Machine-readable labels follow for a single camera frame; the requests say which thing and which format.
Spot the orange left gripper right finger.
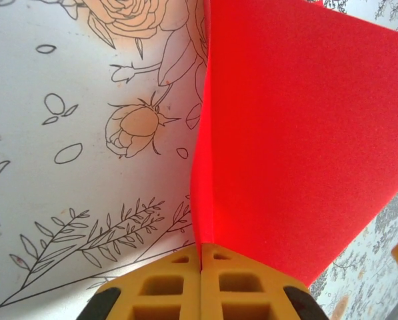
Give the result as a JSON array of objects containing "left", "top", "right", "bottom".
[{"left": 201, "top": 242, "right": 327, "bottom": 320}]

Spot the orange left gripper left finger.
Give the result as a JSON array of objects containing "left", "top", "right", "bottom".
[{"left": 79, "top": 247, "right": 203, "bottom": 320}]

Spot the red square paper sheet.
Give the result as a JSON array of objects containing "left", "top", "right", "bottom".
[{"left": 187, "top": 0, "right": 398, "bottom": 291}]

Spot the floral patterned tablecloth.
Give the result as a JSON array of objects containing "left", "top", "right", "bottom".
[{"left": 0, "top": 0, "right": 398, "bottom": 320}]

